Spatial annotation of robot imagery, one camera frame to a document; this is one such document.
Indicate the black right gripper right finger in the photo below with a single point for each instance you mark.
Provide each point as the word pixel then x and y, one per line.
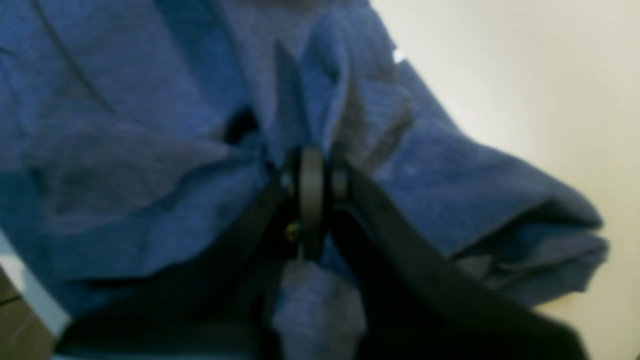
pixel 420 306

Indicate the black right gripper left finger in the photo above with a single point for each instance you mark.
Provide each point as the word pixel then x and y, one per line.
pixel 218 305

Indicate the blue grey T-shirt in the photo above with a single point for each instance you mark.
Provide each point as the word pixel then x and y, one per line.
pixel 134 133

